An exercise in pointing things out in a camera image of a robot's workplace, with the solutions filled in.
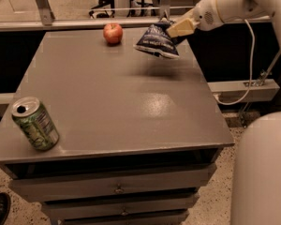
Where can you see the green soda can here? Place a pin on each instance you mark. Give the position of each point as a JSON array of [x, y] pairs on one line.
[[31, 116]]

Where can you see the black shoe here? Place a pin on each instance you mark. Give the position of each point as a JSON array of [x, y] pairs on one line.
[[5, 203]]

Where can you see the red apple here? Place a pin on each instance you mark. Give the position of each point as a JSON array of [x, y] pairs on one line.
[[113, 33]]

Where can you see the grey drawer cabinet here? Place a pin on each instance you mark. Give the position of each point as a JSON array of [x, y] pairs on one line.
[[139, 135]]

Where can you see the black office chair base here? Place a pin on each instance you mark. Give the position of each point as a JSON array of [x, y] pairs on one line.
[[103, 9]]

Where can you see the blue chip bag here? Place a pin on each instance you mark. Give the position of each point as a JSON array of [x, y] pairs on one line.
[[157, 42]]

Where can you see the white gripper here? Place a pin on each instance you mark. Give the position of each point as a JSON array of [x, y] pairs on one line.
[[205, 15]]

